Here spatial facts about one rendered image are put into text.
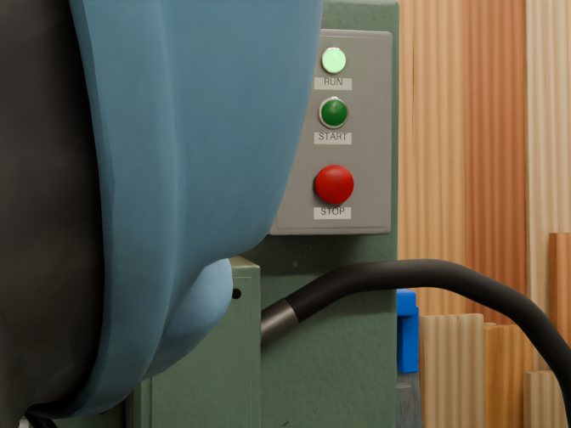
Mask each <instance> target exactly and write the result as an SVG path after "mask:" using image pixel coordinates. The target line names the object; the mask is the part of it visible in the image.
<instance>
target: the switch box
mask: <svg viewBox="0 0 571 428"><path fill-rule="evenodd" d="M329 48H339V49H341V50H342V51H343V52H344V53H345V55H346V59H347V63H346V66H345V68H344V69H343V71H341V72H339V73H337V74H331V73H328V72H326V71H325V70H324V69H323V67H322V64H321V56H322V54H323V52H324V51H325V50H327V49H329ZM392 69H393V36H392V33H390V32H388V31H351V30H331V29H320V34H319V47H318V53H317V58H316V63H315V67H314V77H313V81H312V87H311V91H310V96H309V101H308V107H307V111H306V115H305V118H304V122H303V126H302V132H301V137H300V140H299V145H298V148H297V154H296V157H295V160H294V163H293V166H292V169H291V174H290V177H289V180H288V183H287V185H286V189H285V193H284V196H283V199H282V201H281V203H280V208H279V210H278V212H277V215H276V217H275V220H274V223H273V226H272V228H271V229H270V230H269V232H268V234H269V235H272V236H299V235H354V234H388V233H390V230H391V163H392ZM315 77H324V78H352V90H329V89H314V78H315ZM328 98H339V99H341V100H342V101H343V102H345V104H346V105H347V107H348V119H347V121H346V123H345V124H344V125H343V126H341V127H338V128H334V129H332V128H328V127H325V126H324V125H323V124H322V123H321V121H320V120H319V114H318V112H319V106H320V105H321V103H322V102H323V101H324V100H326V99H328ZM315 132H351V133H352V144H314V133H315ZM331 165H339V166H343V167H345V168H346V169H348V170H349V172H350V173H351V175H352V177H353V192H352V194H351V195H350V197H349V198H348V199H347V200H345V201H344V202H342V203H339V204H330V203H327V202H325V201H323V200H322V199H321V198H320V197H319V196H318V194H317V192H316V188H315V180H316V178H317V176H318V174H319V172H320V171H321V170H322V169H323V168H325V167H327V166H331ZM315 207H351V219H314V208H315Z"/></svg>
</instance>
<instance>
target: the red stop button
mask: <svg viewBox="0 0 571 428"><path fill-rule="evenodd" d="M315 188H316V192H317V194H318V196H319V197H320V198H321V199H322V200H323V201H325V202H327V203H330V204H339V203H342V202H344V201H345V200H347V199H348V198H349V197H350V195H351V194H352V192H353V177H352V175H351V173H350V172H349V170H348V169H346V168H345V167H343V166H339V165H331V166H327V167H325V168H323V169H322V170H321V171H320V172H319V174H318V176H317V178H316V180H315Z"/></svg>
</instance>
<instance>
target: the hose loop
mask: <svg viewBox="0 0 571 428"><path fill-rule="evenodd" d="M421 287H433V288H439V289H445V290H449V291H452V292H455V293H456V294H459V295H461V296H464V297H466V298H468V299H470V300H472V301H475V302H477V303H479V304H482V305H484V306H486V307H489V308H491V309H493V310H495V311H497V312H499V313H502V314H504V315H506V316H507V317H508V318H510V319H511V320H512V321H513V322H515V323H516V324H517V325H518V326H519V327H520V329H521V330H522V331H523V332H524V334H525V335H526V336H527V337H528V338H529V340H530V341H531V342H532V344H533V345H534V347H535V348H536V349H537V351H538V352H539V353H540V355H541V356H542V357H543V358H544V360H545V361H546V363H547V364H548V365H549V367H550V368H551V370H552V372H553V373H554V375H555V376H556V378H557V381H558V383H559V386H560V388H561V391H562V395H563V401H564V407H565V411H566V416H567V421H568V428H571V349H570V348H569V346H568V344H567V343H566V342H565V340H564V339H563V338H562V337H561V336H560V334H559V333H558V331H557V330H556V328H555V327H554V326H553V324H552V323H551V321H550V320H549V318H548V317H547V316H546V315H545V314H544V313H543V312H542V310H541V309H540V308H539V307H538V306H537V305H536V304H535V303H534V302H533V301H531V300H530V299H529V298H528V297H527V296H525V295H524V294H522V293H520V292H519V291H517V290H514V289H513V288H511V287H509V286H507V285H505V284H502V283H501V282H498V281H496V280H494V279H492V278H489V277H487V276H485V275H483V274H481V273H478V272H476V271H474V270H472V269H470V268H468V267H465V266H462V265H461V264H457V263H454V262H450V261H445V260H439V259H428V258H422V259H408V260H394V261H381V262H361V263H354V264H351V265H347V266H344V267H340V268H337V269H335V270H332V271H330V272H328V273H325V274H324V275H322V276H320V277H318V278H317V279H315V280H313V281H311V282H310V283H308V284H306V285H304V286H303V287H302V288H300V289H299V290H296V291H295V292H293V293H291V294H290V295H288V296H287V297H285V298H281V299H280V300H278V301H277V302H275V303H273V304H272V305H270V306H268V307H266V308H265V309H263V310H262V311H261V347H264V346H266V345H268V344H269V343H270V342H272V341H274V340H275V339H277V338H279V337H280V336H282V335H283V334H285V333H286V332H288V331H290V330H291V329H293V328H295V327H297V326H298V325H299V324H300V323H301V322H302V321H304V320H305V319H307V318H309V317H311V316H313V315H314V314H316V313H317V312H319V311H320V310H322V309H323V308H325V307H327V306H329V305H330V304H331V303H333V302H335V301H337V300H339V299H341V298H343V297H345V296H349V295H352V294H356V293H359V292H366V291H375V290H396V289H409V288H421Z"/></svg>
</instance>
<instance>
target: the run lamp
mask: <svg viewBox="0 0 571 428"><path fill-rule="evenodd" d="M346 63H347V59H346V55H345V53H344V52H343V51H342V50H341V49H339V48H329V49H327V50H325V51H324V52H323V54H322V56H321V64H322V67H323V69H324V70H325V71H326V72H328V73H331V74H337V73H339V72H341V71H343V69H344V68H345V66H346Z"/></svg>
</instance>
